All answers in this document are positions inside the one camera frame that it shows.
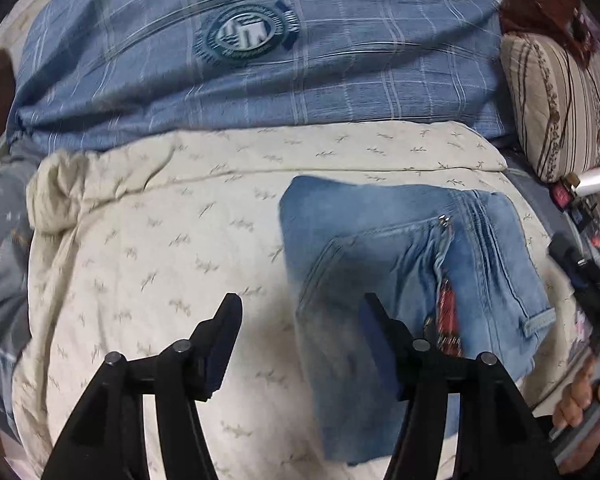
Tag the blue plaid blanket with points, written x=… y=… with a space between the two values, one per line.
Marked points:
x=330 y=70

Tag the small red packet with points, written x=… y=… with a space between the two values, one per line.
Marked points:
x=562 y=196

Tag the reddish brown cloth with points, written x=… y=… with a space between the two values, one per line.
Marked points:
x=540 y=5

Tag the striped beige pillow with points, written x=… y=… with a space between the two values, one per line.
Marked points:
x=555 y=105

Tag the person's right hand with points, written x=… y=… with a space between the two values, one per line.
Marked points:
x=577 y=400

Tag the cream leaf-print blanket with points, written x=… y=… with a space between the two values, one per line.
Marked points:
x=155 y=240

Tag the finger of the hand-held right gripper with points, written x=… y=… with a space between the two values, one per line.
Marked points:
x=566 y=260

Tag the blue denim pants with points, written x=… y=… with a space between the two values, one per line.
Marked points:
x=380 y=240

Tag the grey printed duvet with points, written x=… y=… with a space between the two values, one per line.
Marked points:
x=5 y=270

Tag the light blue bed sheet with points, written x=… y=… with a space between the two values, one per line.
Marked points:
x=530 y=195

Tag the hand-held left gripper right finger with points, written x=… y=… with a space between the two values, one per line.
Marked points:
x=380 y=350

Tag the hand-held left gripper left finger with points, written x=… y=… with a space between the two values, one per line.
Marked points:
x=219 y=355

